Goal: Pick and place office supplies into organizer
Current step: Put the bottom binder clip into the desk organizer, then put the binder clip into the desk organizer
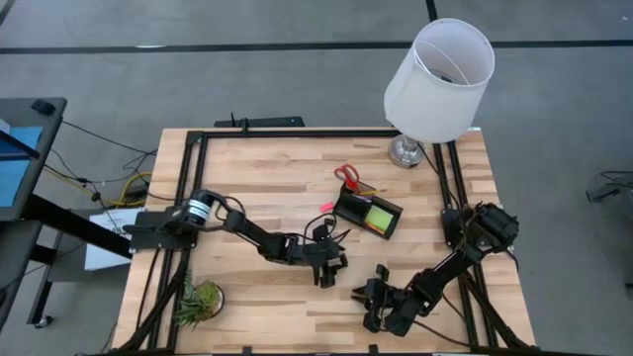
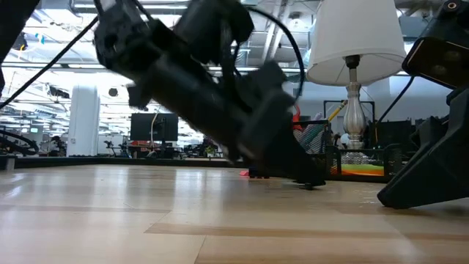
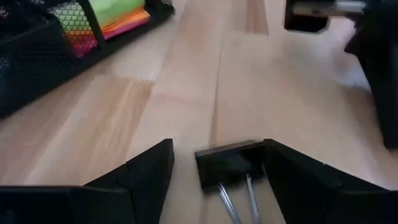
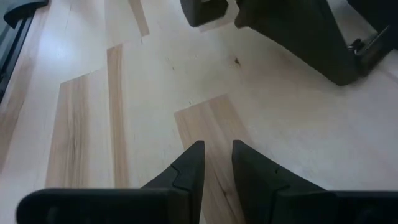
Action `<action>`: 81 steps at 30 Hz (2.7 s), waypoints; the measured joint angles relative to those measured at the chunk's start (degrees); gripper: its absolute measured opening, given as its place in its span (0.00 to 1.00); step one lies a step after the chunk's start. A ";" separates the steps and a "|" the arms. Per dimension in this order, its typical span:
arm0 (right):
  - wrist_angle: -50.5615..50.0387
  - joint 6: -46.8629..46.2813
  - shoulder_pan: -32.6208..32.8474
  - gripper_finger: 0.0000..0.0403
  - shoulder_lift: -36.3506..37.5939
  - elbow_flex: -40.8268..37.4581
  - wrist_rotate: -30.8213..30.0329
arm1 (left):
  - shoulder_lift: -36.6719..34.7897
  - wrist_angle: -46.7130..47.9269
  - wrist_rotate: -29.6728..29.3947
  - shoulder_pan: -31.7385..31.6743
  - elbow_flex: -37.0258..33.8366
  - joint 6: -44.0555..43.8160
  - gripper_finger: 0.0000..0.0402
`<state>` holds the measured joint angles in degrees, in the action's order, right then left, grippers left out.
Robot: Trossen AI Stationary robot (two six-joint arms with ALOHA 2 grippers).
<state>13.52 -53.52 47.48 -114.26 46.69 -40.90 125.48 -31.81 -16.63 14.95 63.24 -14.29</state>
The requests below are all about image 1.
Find yellow cable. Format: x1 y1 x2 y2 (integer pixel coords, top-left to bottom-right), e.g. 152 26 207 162
106 171 153 208

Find white shade table lamp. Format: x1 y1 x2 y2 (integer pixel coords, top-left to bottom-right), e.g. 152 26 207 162
383 18 497 169

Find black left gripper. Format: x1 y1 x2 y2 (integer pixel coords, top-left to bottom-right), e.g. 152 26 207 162
299 224 350 290

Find grey office desk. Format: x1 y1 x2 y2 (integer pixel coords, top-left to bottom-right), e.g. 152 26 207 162
0 97 134 330

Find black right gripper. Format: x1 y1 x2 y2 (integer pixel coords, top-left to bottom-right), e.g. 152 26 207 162
351 264 397 333

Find black aluminium table frame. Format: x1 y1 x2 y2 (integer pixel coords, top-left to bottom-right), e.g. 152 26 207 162
118 129 535 355

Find multicolour sticky note pad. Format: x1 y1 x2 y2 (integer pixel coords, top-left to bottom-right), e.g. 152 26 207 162
364 205 396 234

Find black router box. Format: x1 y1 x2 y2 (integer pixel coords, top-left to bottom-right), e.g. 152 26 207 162
213 112 306 129

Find black computer mouse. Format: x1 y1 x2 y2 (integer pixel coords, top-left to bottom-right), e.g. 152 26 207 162
31 98 57 116

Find red-handled scissors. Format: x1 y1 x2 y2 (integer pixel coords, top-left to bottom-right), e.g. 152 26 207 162
333 163 361 194

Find black floor device with cables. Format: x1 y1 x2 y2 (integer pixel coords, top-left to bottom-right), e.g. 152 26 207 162
586 169 633 204

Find potted succulent plant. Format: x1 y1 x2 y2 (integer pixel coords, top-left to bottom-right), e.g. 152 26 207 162
173 270 226 328

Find white paper sheet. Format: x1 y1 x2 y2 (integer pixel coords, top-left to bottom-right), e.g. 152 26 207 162
83 208 136 272

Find black mesh desk organizer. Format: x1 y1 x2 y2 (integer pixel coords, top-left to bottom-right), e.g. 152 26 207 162
331 180 405 241

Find blue panel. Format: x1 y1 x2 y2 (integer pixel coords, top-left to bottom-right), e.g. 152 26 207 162
0 126 45 209

